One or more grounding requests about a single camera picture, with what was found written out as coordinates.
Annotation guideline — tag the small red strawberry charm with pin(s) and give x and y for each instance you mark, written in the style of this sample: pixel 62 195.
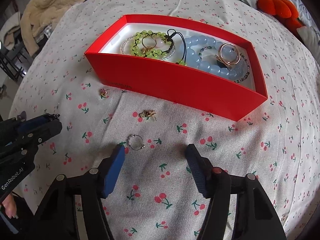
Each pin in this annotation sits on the small red strawberry charm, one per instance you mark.
pixel 104 93

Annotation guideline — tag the cherry print bedsheet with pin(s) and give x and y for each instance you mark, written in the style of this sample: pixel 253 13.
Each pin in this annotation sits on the cherry print bedsheet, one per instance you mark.
pixel 155 195

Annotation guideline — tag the beige quilted blanket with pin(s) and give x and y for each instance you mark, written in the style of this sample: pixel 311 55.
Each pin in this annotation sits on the beige quilted blanket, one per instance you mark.
pixel 39 14

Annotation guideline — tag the deer print pillow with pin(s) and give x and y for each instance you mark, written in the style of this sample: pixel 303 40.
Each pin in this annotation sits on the deer print pillow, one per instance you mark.
pixel 310 38

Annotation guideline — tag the person's left hand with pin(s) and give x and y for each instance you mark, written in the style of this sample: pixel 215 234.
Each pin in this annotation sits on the person's left hand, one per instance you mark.
pixel 9 205

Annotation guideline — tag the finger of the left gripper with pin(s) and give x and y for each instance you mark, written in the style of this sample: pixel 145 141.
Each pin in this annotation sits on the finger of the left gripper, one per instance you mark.
pixel 43 118
pixel 39 132

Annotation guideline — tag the orange pumpkin plush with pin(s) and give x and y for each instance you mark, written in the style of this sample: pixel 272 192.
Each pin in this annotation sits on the orange pumpkin plush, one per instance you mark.
pixel 281 8
pixel 292 25

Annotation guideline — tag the red jewelry box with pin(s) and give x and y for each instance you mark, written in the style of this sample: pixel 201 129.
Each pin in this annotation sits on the red jewelry box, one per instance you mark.
pixel 171 81

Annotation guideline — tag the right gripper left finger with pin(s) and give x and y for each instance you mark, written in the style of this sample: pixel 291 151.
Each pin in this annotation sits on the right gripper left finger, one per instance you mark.
pixel 110 170

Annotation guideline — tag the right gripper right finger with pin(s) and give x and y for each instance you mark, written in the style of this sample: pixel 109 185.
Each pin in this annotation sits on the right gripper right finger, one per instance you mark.
pixel 200 169

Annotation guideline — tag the small gold charm earring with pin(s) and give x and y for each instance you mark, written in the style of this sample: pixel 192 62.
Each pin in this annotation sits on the small gold charm earring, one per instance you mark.
pixel 148 114

